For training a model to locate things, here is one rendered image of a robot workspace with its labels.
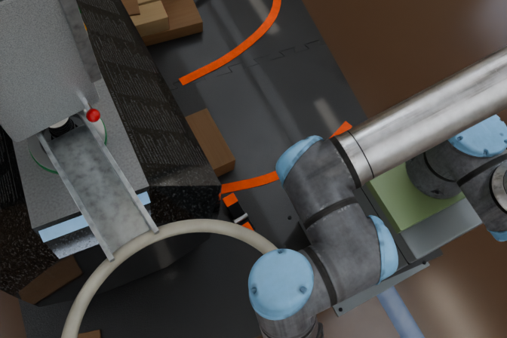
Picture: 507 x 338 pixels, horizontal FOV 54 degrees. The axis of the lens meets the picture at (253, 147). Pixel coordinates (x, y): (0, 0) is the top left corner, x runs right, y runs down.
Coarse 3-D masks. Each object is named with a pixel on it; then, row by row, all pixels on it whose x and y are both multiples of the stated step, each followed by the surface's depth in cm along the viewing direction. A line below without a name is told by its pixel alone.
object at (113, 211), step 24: (48, 144) 122; (72, 144) 122; (96, 144) 123; (72, 168) 119; (96, 168) 120; (72, 192) 112; (96, 192) 117; (120, 192) 118; (96, 216) 115; (120, 216) 115; (144, 216) 111; (120, 240) 113
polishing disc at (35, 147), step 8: (72, 120) 146; (80, 120) 146; (48, 128) 144; (96, 128) 146; (32, 136) 143; (48, 136) 143; (104, 136) 145; (32, 144) 142; (40, 144) 142; (32, 152) 141; (40, 152) 141; (40, 160) 140; (48, 160) 140; (48, 168) 140
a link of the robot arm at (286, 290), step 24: (264, 264) 69; (288, 264) 68; (312, 264) 69; (264, 288) 67; (288, 288) 66; (312, 288) 67; (264, 312) 67; (288, 312) 66; (312, 312) 69; (288, 336) 71
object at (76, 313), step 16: (176, 224) 112; (192, 224) 111; (208, 224) 111; (224, 224) 110; (144, 240) 111; (256, 240) 106; (128, 256) 110; (96, 272) 106; (96, 288) 105; (80, 304) 102; (80, 320) 100; (64, 336) 97
